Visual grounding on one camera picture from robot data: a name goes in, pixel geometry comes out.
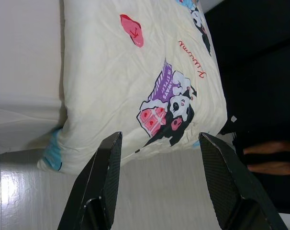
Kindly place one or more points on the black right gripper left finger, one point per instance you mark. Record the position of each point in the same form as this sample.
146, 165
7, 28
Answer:
97, 191

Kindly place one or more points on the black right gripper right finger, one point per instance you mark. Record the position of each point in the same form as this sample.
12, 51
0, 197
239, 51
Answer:
231, 191

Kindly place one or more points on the white cartoon print blanket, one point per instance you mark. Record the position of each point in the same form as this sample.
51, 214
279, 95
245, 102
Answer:
111, 83

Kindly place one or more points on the person foot in black sandal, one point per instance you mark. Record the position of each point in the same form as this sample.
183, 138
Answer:
274, 169

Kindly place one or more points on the small white paper scrap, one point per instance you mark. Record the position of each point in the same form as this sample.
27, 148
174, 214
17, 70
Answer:
233, 118

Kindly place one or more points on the beige mattress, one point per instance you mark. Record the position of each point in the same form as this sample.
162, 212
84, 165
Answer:
23, 72

